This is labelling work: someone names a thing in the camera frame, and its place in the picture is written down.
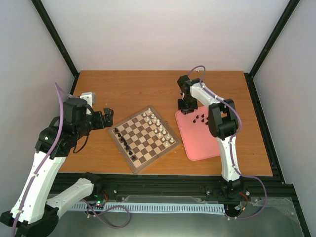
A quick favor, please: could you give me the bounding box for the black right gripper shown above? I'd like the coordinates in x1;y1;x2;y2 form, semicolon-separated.
177;95;198;114

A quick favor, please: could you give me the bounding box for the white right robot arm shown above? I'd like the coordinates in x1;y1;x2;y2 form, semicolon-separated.
177;75;243;198

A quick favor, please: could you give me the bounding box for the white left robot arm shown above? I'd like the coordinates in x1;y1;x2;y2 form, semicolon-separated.
0;94;114;237

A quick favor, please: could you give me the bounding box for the white chess pieces row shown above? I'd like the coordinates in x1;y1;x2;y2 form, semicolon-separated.
138;107;176;150

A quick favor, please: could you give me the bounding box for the wooden chess board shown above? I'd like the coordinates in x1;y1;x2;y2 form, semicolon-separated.
108;106;181;174

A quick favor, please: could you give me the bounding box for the pink plastic tray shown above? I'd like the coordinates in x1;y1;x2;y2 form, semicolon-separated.
175;106;220;161

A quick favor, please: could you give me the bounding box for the black aluminium frame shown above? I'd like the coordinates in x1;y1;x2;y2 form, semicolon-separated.
32;0;311;237

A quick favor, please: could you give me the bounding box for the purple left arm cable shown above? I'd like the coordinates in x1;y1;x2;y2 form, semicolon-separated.
11;82;131;237

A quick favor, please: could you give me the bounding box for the light blue cable duct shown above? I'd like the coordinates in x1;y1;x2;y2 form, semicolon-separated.
70;201;226;214

